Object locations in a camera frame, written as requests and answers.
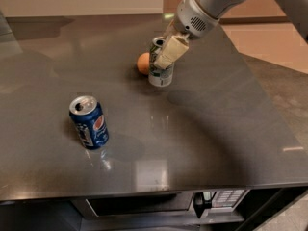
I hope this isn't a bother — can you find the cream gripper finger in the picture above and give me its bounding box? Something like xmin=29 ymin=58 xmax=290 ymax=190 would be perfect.
xmin=163 ymin=20 xmax=176 ymax=39
xmin=154 ymin=34 xmax=189 ymax=69

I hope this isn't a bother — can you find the silver green 7up can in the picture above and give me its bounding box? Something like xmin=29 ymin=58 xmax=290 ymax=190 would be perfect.
xmin=148 ymin=37 xmax=174 ymax=87

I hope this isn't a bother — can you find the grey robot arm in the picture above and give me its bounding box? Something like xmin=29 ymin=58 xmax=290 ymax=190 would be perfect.
xmin=163 ymin=0 xmax=308 ymax=72

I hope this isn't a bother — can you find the blue pepsi can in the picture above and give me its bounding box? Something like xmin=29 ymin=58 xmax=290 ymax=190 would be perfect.
xmin=69 ymin=95 xmax=109 ymax=150

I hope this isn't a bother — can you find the orange fruit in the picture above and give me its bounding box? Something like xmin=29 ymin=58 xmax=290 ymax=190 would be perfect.
xmin=137 ymin=53 xmax=149 ymax=75

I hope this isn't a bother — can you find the black microwave oven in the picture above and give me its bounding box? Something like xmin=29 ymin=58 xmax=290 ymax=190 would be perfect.
xmin=72 ymin=189 xmax=249 ymax=224

